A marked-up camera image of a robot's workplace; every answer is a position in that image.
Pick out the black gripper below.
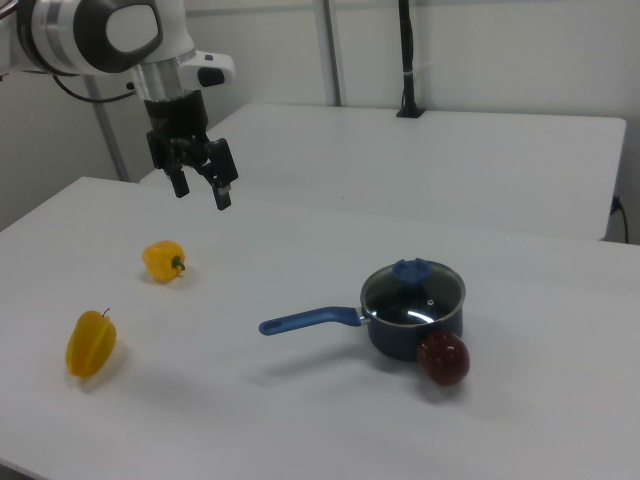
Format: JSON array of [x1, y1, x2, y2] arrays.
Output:
[[144, 91, 239, 211]]

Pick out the glass lid with blue knob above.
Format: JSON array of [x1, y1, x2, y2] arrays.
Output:
[[360, 258, 461, 326]]

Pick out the yellow bell pepper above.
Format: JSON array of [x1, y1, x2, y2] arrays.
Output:
[[141, 240, 187, 285]]

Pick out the yellow star fruit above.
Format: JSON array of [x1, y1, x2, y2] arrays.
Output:
[[65, 308, 119, 379]]

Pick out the black pole with clamp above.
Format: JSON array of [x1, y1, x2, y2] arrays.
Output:
[[396, 0, 426, 119]]

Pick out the dark red tomato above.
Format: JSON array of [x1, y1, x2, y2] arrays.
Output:
[[416, 329, 471, 387]]

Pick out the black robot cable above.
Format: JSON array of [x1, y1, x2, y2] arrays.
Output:
[[49, 74, 139, 104]]

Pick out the grey wall post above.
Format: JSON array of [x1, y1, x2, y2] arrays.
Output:
[[321, 0, 348, 107]]

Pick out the blue saucepan with handle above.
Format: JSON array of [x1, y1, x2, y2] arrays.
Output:
[[258, 264, 467, 361]]

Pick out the black cable at table edge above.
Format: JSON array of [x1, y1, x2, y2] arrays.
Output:
[[612, 195, 630, 243]]

